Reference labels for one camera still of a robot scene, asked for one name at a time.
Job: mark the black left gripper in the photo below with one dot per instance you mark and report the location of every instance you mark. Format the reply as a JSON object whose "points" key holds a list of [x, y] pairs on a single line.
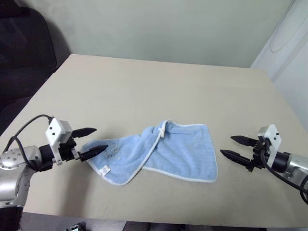
{"points": [[67, 151]]}

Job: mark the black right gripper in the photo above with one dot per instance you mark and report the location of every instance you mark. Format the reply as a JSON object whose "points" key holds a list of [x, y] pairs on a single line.
{"points": [[260, 156]]}

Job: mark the light blue towel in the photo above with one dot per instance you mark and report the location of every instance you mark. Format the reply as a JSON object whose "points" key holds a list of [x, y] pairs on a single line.
{"points": [[180, 149]]}

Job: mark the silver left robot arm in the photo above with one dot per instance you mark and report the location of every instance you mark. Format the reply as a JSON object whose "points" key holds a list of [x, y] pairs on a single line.
{"points": [[9, 183]]}

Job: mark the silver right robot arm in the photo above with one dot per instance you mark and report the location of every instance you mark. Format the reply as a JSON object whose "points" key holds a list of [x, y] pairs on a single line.
{"points": [[294, 163]]}

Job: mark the dark upholstered sofa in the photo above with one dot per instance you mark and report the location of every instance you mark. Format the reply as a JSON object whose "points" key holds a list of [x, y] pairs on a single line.
{"points": [[21, 60]]}

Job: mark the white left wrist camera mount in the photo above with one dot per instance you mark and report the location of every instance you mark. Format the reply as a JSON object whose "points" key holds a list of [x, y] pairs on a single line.
{"points": [[56, 131]]}

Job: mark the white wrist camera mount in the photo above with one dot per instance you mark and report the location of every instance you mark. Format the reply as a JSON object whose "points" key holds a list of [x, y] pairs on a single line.
{"points": [[56, 131], [274, 138]]}

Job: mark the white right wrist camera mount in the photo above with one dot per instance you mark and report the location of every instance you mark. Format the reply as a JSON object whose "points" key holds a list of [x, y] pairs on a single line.
{"points": [[274, 138]]}

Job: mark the white wall panel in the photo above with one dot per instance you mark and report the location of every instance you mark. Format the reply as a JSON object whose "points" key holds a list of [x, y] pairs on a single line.
{"points": [[288, 48]]}

